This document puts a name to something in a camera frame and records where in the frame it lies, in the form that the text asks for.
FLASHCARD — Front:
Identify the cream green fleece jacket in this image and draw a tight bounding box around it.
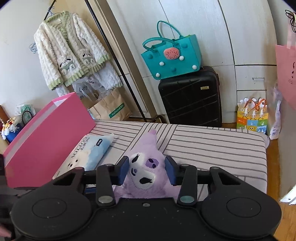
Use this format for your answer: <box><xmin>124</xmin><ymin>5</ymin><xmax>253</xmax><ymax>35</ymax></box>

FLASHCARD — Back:
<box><xmin>34</xmin><ymin>11</ymin><xmax>122</xmax><ymax>96</ymax></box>

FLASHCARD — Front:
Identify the brown kraft paper bag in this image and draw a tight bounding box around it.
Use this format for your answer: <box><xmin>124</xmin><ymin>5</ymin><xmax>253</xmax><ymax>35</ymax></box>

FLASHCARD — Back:
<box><xmin>88</xmin><ymin>89</ymin><xmax>132</xmax><ymax>121</ymax></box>

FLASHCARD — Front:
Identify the purple Kuromi plush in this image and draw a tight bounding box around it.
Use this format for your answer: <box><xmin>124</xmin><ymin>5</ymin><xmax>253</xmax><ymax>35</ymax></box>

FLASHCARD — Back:
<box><xmin>113</xmin><ymin>129</ymin><xmax>180</xmax><ymax>201</ymax></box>

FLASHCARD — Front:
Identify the white wardrobe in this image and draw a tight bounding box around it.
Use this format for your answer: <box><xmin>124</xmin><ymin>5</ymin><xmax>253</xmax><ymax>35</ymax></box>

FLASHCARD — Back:
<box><xmin>91</xmin><ymin>1</ymin><xmax>276</xmax><ymax>123</ymax></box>

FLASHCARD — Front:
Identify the soft cotton tissue pack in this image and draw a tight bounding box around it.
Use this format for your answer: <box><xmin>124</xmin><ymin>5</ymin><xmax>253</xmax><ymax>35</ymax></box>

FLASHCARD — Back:
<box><xmin>52</xmin><ymin>133</ymin><xmax>114</xmax><ymax>179</ymax></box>

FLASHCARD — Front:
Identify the teal felt handbag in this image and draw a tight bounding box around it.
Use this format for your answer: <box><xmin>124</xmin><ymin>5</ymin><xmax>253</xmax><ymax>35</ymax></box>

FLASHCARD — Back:
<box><xmin>141</xmin><ymin>21</ymin><xmax>202</xmax><ymax>80</ymax></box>

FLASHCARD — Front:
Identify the black suitcase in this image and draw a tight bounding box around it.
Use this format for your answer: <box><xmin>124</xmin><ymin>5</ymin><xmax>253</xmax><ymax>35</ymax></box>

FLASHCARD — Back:
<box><xmin>158</xmin><ymin>66</ymin><xmax>222</xmax><ymax>128</ymax></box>

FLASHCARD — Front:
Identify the clear plastic bag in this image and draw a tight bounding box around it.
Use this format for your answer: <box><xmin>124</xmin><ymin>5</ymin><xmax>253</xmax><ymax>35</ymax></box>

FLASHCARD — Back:
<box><xmin>266</xmin><ymin>82</ymin><xmax>282</xmax><ymax>140</ymax></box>

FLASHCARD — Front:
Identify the striped table cloth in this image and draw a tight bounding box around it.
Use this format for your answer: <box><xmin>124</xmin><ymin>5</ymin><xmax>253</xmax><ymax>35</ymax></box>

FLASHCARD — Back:
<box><xmin>91</xmin><ymin>120</ymin><xmax>269</xmax><ymax>192</ymax></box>

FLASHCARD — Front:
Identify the colourful paper gift bag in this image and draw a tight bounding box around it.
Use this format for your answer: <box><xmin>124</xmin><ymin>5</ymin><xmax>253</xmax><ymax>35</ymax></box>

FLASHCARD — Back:
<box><xmin>236</xmin><ymin>97</ymin><xmax>268</xmax><ymax>134</ymax></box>

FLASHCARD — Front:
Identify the pink storage box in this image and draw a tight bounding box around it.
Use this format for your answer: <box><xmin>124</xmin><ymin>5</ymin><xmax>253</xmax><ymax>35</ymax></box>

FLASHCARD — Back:
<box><xmin>4</xmin><ymin>92</ymin><xmax>95</xmax><ymax>188</ymax></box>

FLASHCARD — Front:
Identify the pink paper gift bag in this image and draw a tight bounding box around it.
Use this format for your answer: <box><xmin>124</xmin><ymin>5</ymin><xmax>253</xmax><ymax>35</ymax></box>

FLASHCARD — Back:
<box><xmin>275</xmin><ymin>23</ymin><xmax>296</xmax><ymax>109</ymax></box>

